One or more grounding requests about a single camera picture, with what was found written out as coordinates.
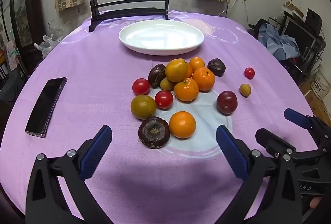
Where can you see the black monitor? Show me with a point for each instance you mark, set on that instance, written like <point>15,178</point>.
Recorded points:
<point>300,32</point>

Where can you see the dark purple passion fruit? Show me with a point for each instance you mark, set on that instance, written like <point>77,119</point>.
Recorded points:
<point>216,67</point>
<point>156,75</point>
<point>153,132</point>

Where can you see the dark red plum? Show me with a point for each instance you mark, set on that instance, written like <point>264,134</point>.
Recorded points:
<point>226,102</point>

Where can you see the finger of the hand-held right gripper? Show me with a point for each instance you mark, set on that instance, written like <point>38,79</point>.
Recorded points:
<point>271,142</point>
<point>294,116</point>

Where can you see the blue cloth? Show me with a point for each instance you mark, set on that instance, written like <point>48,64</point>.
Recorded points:
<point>279,42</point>

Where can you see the black speaker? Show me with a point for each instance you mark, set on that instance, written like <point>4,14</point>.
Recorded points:
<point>313,18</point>

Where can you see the purple printed tablecloth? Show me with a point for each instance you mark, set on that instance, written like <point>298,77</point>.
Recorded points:
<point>90,71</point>

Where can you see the black smartphone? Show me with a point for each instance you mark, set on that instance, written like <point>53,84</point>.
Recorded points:
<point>45,107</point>

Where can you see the smooth orange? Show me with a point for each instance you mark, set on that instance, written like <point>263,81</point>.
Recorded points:
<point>182,125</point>
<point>197,63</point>

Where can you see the white bucket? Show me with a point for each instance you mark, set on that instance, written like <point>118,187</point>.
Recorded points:
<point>320,84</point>

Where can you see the white oval plate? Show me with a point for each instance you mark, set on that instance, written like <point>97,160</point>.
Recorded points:
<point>160,37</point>

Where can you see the yellow orange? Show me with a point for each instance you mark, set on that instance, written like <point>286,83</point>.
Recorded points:
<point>176,70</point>

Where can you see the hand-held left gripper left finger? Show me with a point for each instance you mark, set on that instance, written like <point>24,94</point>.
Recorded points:
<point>95,154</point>

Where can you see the small red tomato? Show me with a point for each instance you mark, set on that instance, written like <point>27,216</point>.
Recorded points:
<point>249,73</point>

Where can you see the small yellow-green fruit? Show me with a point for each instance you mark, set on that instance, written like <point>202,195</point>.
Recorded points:
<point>166,84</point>
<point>245,90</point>

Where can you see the dark wooden cabinet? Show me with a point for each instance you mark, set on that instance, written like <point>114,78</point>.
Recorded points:
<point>25,19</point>

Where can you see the orange mandarin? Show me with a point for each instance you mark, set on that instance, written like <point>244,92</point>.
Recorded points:
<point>189,72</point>
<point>203,79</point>
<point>186,89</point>

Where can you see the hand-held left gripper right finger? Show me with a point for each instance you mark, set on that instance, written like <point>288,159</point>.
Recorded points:
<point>231,151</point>

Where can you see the green-yellow orange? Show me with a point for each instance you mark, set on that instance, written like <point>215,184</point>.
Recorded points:
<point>143,106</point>

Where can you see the black bag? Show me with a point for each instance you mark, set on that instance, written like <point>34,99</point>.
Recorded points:
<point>256,28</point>

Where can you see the cardboard box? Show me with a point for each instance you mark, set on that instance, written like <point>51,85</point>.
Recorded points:
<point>315,107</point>

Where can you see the white plastic bag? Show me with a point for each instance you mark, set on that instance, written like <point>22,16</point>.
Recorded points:
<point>47,44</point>

